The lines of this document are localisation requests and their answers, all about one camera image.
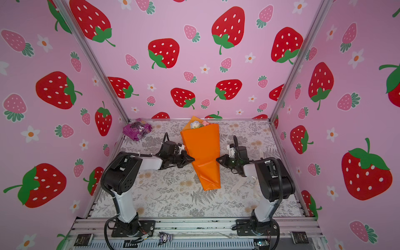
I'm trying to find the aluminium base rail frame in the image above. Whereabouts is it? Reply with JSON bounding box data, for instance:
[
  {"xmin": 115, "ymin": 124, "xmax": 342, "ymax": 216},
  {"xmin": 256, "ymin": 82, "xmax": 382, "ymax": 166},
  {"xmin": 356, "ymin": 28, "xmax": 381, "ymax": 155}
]
[{"xmin": 57, "ymin": 217, "xmax": 329, "ymax": 250}]

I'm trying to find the orange wrapping paper sheet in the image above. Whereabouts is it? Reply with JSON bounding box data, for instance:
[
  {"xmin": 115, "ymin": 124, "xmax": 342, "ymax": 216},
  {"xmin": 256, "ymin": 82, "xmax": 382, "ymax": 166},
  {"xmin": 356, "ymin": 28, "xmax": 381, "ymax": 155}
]
[{"xmin": 181, "ymin": 116, "xmax": 221, "ymax": 191}]

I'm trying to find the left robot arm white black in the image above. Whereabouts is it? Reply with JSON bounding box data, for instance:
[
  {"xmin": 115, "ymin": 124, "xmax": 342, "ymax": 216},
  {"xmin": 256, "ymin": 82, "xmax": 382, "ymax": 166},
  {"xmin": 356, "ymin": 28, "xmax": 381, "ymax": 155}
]
[{"xmin": 100, "ymin": 133, "xmax": 195, "ymax": 238}]

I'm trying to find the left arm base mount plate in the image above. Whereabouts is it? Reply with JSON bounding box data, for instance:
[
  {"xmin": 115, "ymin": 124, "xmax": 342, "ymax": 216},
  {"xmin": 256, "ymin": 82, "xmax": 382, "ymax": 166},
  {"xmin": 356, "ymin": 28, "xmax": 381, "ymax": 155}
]
[{"xmin": 111, "ymin": 220, "xmax": 156, "ymax": 238}]

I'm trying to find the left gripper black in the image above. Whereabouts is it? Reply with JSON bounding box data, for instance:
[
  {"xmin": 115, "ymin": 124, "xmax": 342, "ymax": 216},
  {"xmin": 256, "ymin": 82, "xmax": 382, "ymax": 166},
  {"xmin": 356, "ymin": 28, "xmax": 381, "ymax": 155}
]
[{"xmin": 168, "ymin": 150, "xmax": 195, "ymax": 167}]

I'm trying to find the white ribbon strip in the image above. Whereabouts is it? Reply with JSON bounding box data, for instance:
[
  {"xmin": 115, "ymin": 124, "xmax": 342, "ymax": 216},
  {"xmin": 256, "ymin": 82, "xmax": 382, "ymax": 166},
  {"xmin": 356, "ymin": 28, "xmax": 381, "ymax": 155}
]
[{"xmin": 231, "ymin": 178, "xmax": 254, "ymax": 196}]

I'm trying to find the purple plastic snack bag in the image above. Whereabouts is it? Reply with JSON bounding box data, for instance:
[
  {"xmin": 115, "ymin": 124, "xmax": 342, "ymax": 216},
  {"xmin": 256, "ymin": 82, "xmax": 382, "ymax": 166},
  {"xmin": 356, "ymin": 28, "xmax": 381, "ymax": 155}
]
[{"xmin": 123, "ymin": 121, "xmax": 152, "ymax": 141}]

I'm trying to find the black label plate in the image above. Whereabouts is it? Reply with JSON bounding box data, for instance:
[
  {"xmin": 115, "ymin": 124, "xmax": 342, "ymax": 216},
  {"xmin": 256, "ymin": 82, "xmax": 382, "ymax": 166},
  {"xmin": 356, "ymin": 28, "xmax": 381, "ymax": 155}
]
[
  {"xmin": 291, "ymin": 231, "xmax": 309, "ymax": 245},
  {"xmin": 74, "ymin": 234, "xmax": 94, "ymax": 247}
]

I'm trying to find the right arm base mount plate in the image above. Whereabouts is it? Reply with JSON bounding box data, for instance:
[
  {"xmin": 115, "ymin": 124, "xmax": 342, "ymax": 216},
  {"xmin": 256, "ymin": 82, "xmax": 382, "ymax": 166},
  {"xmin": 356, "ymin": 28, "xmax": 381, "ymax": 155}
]
[{"xmin": 231, "ymin": 219, "xmax": 280, "ymax": 236}]

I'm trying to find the small purple figure charm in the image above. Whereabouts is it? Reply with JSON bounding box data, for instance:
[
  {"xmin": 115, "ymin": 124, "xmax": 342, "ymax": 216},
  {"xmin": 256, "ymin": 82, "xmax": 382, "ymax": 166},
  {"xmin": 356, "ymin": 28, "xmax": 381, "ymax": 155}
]
[{"xmin": 158, "ymin": 232, "xmax": 173, "ymax": 245}]

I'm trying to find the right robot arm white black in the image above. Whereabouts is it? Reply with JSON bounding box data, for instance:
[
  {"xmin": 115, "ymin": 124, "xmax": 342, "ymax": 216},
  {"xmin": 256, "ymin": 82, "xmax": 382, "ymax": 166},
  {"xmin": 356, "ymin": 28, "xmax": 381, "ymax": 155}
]
[{"xmin": 216, "ymin": 136, "xmax": 295, "ymax": 236}]

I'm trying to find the left black label plate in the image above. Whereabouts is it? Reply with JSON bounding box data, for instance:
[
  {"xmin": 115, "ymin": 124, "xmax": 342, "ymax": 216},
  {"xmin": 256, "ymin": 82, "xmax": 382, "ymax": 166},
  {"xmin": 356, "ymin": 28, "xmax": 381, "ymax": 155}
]
[{"xmin": 74, "ymin": 234, "xmax": 94, "ymax": 247}]

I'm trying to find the right black label plate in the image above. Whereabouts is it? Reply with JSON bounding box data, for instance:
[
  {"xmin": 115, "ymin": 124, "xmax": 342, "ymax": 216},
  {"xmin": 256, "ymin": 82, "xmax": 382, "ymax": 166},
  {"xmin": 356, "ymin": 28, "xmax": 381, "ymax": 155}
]
[{"xmin": 291, "ymin": 231, "xmax": 309, "ymax": 245}]

